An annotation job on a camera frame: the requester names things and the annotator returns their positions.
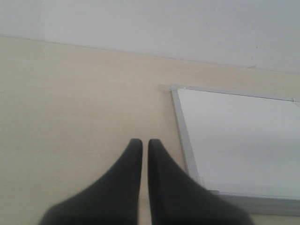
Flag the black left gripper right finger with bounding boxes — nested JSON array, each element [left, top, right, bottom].
[[148, 139, 253, 225]]

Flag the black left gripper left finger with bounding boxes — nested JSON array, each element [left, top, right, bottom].
[[39, 139, 143, 225]]

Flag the clear tape back right corner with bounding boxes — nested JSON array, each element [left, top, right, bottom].
[[291, 97, 300, 105]]

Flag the white whiteboard with grey frame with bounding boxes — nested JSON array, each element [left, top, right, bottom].
[[170, 84, 300, 216]]

